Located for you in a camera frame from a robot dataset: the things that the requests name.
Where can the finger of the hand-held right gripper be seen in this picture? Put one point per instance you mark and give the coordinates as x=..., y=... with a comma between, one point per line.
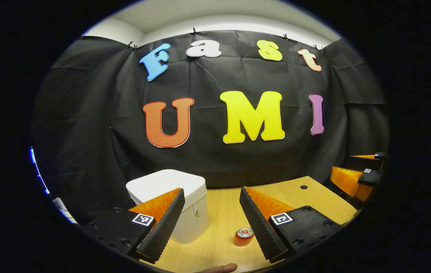
x=367, y=162
x=346, y=182

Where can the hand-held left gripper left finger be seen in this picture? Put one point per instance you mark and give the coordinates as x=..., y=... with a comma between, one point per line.
x=166, y=223

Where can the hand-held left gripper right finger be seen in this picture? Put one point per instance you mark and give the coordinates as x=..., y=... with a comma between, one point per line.
x=257, y=223

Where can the red pop can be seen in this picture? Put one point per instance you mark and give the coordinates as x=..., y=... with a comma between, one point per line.
x=243, y=237

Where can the white desktop garbage bin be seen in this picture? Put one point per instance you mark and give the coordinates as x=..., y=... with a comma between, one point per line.
x=162, y=182

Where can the wooden desktop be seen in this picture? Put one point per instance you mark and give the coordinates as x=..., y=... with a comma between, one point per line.
x=219, y=212

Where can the black backdrop cloth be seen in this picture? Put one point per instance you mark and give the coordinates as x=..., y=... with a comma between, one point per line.
x=215, y=159

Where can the white side table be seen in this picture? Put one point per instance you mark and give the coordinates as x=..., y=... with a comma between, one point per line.
x=64, y=210

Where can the computer monitor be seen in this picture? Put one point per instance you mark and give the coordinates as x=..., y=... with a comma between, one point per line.
x=38, y=172

